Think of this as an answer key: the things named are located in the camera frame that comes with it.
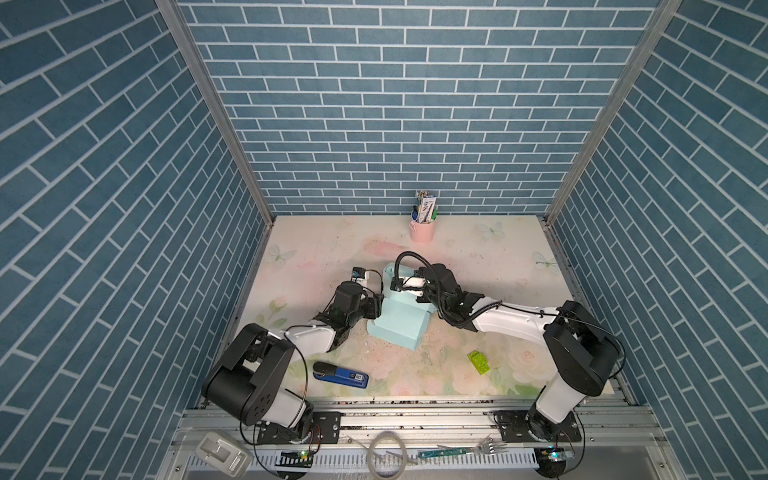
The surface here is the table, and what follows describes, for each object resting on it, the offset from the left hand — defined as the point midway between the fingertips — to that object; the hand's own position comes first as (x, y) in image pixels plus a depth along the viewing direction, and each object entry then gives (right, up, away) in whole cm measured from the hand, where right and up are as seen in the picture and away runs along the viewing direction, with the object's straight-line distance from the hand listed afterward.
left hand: (377, 295), depth 92 cm
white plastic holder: (-34, -33, -24) cm, 53 cm away
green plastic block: (+29, -17, -9) cm, 35 cm away
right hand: (+12, +10, -3) cm, 16 cm away
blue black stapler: (-12, -19, -11) cm, 25 cm away
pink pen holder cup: (+16, +20, +18) cm, 31 cm away
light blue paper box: (+7, -7, -1) cm, 10 cm away
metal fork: (+28, -34, -20) cm, 48 cm away
